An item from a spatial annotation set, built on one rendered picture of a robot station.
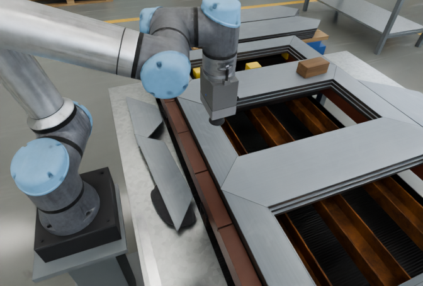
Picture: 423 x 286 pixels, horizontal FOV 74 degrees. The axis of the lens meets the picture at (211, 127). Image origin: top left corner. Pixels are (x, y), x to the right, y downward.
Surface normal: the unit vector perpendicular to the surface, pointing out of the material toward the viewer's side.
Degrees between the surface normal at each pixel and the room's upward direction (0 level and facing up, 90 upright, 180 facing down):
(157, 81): 94
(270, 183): 0
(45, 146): 12
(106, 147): 0
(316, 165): 0
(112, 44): 54
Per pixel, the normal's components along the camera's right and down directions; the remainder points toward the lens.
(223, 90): 0.37, 0.67
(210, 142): 0.03, -0.75
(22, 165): 0.03, -0.59
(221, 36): 0.06, 0.72
